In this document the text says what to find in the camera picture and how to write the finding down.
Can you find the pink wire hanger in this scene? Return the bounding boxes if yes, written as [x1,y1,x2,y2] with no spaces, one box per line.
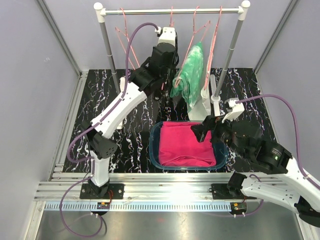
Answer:
[203,6,222,90]
[174,6,211,88]
[115,7,140,70]
[161,6,176,91]

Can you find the magenta pink trousers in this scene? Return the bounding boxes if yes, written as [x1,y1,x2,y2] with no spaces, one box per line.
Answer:
[158,121,217,168]

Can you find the blue transparent plastic bin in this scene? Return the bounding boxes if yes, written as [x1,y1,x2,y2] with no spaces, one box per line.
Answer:
[149,121,229,171]

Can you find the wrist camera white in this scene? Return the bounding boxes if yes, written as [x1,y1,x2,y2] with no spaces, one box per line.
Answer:
[154,26,178,48]
[221,98,245,123]

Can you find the white grey clothes rack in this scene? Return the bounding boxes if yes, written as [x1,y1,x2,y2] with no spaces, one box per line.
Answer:
[93,0,252,130]

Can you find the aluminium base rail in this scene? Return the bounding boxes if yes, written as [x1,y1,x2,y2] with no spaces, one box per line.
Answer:
[33,171,306,213]

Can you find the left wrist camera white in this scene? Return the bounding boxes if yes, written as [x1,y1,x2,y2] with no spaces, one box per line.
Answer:
[154,26,178,48]

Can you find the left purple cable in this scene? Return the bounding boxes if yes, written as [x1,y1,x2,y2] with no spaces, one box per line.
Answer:
[59,22,159,238]

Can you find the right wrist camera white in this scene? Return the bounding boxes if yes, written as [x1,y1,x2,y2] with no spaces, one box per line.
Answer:
[221,98,245,123]

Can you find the green white tie-dye trousers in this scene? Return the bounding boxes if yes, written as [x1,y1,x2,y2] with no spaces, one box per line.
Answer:
[170,42,204,111]

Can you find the black marble pattern mat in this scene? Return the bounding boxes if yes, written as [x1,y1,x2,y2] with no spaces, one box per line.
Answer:
[62,68,276,174]

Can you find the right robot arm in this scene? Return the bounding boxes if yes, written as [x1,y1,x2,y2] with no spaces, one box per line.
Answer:
[191,116,320,227]

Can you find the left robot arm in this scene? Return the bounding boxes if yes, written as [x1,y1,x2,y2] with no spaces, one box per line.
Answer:
[79,43,179,199]

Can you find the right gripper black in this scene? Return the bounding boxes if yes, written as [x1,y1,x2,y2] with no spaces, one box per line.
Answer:
[190,111,248,159]

